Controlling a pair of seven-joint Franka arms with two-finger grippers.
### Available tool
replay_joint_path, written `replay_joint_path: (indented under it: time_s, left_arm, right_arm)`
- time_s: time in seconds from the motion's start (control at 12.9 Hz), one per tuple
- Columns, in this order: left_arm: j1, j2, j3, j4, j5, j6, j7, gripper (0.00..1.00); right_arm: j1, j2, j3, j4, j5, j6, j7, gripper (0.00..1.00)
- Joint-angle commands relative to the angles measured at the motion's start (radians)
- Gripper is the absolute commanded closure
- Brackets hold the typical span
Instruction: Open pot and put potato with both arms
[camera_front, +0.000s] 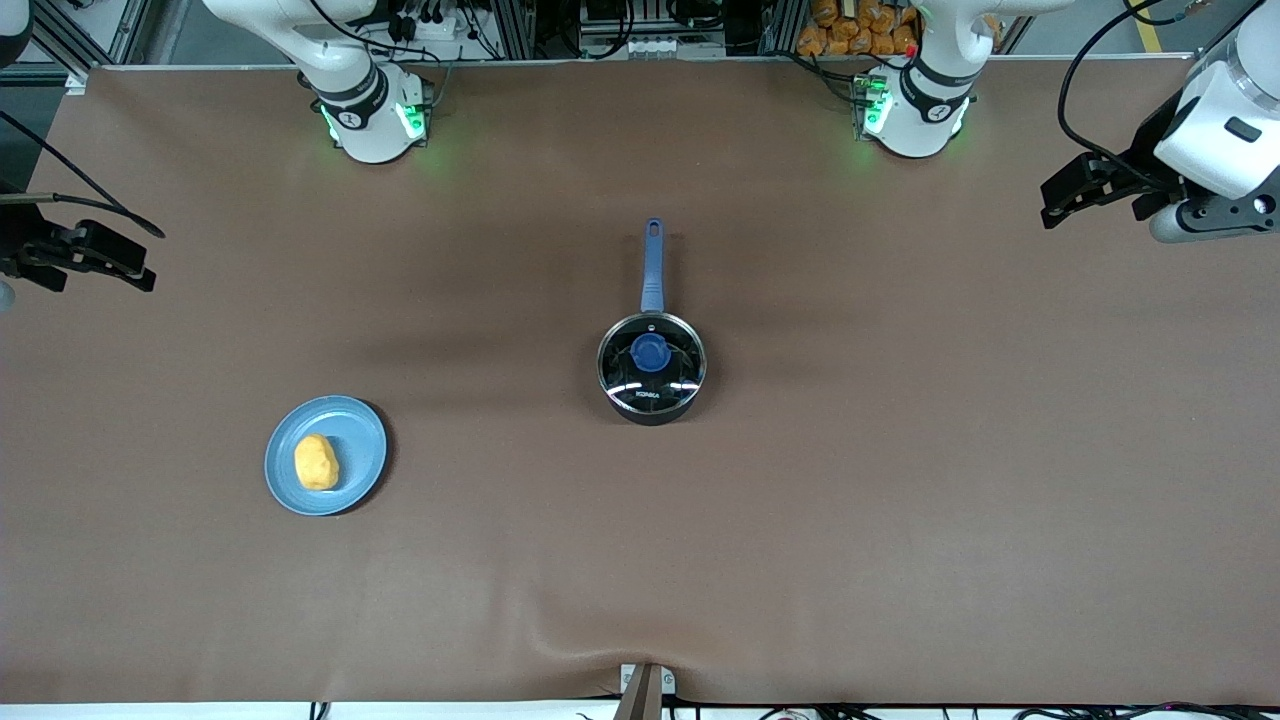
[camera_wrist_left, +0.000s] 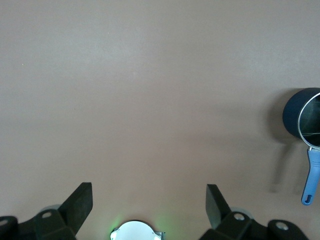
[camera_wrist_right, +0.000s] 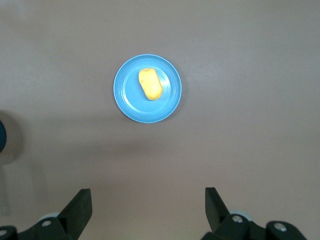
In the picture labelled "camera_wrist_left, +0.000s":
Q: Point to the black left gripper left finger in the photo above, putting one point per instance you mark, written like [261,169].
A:
[75,207]

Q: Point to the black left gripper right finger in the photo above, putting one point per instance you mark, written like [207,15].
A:
[217,212]

